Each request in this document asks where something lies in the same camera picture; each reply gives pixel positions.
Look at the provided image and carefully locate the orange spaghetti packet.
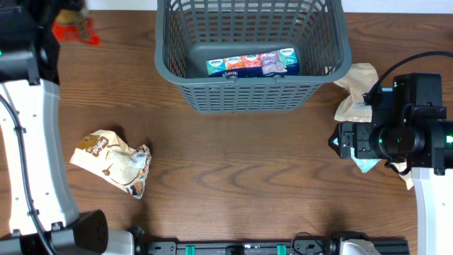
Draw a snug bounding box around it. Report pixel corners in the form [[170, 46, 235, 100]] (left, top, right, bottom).
[[52, 8, 101, 46]]

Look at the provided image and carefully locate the Kleenex tissue multipack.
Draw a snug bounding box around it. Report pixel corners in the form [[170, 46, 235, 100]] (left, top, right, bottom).
[[206, 48, 300, 79]]

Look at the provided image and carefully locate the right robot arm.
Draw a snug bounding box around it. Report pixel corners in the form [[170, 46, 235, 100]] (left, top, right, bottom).
[[328, 73, 452, 254]]

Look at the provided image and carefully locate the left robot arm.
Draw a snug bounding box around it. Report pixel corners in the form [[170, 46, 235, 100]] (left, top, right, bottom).
[[1, 0, 136, 254]]

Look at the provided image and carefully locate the teal snack packet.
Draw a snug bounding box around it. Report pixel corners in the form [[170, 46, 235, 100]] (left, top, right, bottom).
[[350, 147, 380, 174]]

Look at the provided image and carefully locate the brown white snack bag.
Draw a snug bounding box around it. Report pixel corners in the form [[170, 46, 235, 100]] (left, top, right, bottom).
[[385, 162, 414, 190]]

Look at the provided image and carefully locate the beige paper pouch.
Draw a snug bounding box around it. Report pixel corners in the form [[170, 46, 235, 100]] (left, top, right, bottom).
[[334, 63, 379, 123]]

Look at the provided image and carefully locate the grey plastic basket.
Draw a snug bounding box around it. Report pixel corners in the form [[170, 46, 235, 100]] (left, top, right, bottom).
[[154, 0, 352, 113]]

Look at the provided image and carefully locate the cream brown snack bag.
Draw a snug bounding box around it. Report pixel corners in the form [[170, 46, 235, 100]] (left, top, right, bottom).
[[70, 130, 151, 199]]

